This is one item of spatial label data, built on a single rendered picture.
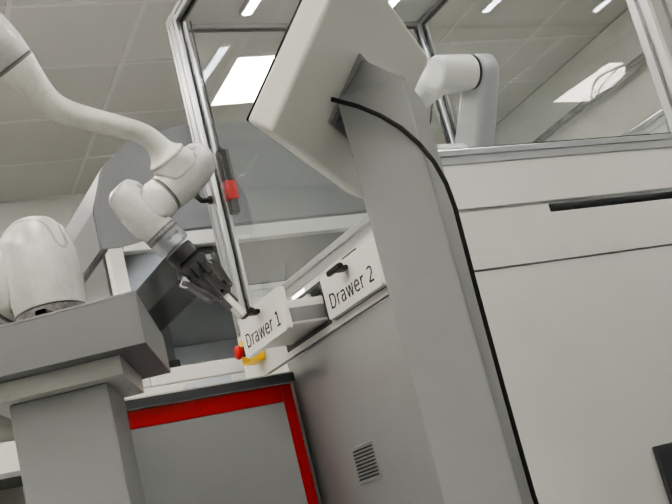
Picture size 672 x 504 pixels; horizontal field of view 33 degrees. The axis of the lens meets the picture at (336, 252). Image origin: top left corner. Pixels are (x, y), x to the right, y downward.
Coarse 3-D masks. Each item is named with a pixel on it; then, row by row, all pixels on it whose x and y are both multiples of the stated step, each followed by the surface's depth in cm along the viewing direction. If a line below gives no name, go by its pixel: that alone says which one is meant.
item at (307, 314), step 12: (288, 300) 277; (300, 300) 278; (312, 300) 279; (300, 312) 276; (312, 312) 278; (324, 312) 279; (300, 324) 278; (312, 324) 281; (288, 336) 289; (300, 336) 293
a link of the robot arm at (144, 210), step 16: (112, 192) 279; (128, 192) 277; (144, 192) 278; (160, 192) 279; (112, 208) 280; (128, 208) 277; (144, 208) 277; (160, 208) 278; (176, 208) 283; (128, 224) 278; (144, 224) 277; (160, 224) 278; (144, 240) 280
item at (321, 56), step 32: (320, 0) 176; (352, 0) 183; (384, 0) 194; (288, 32) 177; (320, 32) 177; (352, 32) 188; (384, 32) 200; (288, 64) 176; (320, 64) 182; (352, 64) 193; (384, 64) 205; (416, 64) 220; (256, 96) 177; (288, 96) 176; (320, 96) 186; (288, 128) 180; (320, 128) 191; (320, 160) 196; (352, 160) 209; (352, 192) 218
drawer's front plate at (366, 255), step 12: (372, 240) 252; (360, 252) 257; (372, 252) 252; (348, 264) 263; (360, 264) 258; (372, 264) 253; (324, 276) 274; (336, 276) 269; (348, 276) 263; (372, 276) 253; (324, 288) 275; (336, 288) 269; (348, 288) 264; (360, 288) 259; (372, 288) 254; (336, 300) 270; (348, 300) 265; (360, 300) 260; (336, 312) 271
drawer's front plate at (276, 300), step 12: (276, 288) 275; (264, 300) 282; (276, 300) 276; (264, 312) 283; (288, 312) 273; (240, 324) 298; (252, 324) 290; (264, 324) 284; (276, 324) 277; (288, 324) 272; (276, 336) 278; (252, 348) 292; (264, 348) 288
